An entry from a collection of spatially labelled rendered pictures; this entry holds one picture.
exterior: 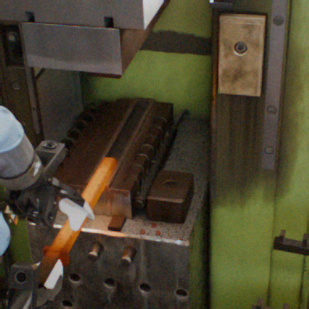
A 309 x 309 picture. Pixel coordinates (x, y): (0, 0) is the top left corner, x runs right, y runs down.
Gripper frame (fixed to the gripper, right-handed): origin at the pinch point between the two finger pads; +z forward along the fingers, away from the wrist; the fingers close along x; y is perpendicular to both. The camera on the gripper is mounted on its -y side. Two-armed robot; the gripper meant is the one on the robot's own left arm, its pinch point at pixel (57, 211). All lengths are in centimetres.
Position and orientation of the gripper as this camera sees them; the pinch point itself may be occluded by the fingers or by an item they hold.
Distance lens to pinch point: 139.3
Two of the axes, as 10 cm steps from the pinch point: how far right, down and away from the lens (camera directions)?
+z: 1.4, 4.4, 8.9
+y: -2.0, 8.9, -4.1
